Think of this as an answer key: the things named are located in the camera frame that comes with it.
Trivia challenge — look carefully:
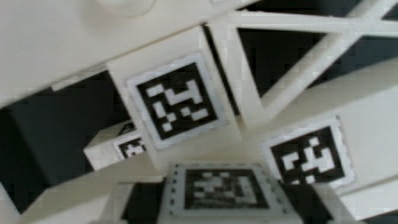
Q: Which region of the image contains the white chair leg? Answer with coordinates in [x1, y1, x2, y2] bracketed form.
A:
[84, 121, 146, 170]

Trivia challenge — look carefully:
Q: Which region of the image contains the white chair seat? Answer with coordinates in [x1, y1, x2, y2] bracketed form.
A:
[107, 27, 242, 169]

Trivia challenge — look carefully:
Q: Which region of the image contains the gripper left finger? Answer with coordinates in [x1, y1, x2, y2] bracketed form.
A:
[96, 181, 167, 224]

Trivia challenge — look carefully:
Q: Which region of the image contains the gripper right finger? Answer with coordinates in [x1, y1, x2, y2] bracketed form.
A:
[278, 181, 363, 224]

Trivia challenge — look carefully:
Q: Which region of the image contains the small tagged cube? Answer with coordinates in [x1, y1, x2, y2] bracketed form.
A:
[167, 163, 286, 217]

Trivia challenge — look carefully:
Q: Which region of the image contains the white chair back frame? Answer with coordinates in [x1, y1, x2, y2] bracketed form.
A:
[0, 0, 398, 224]

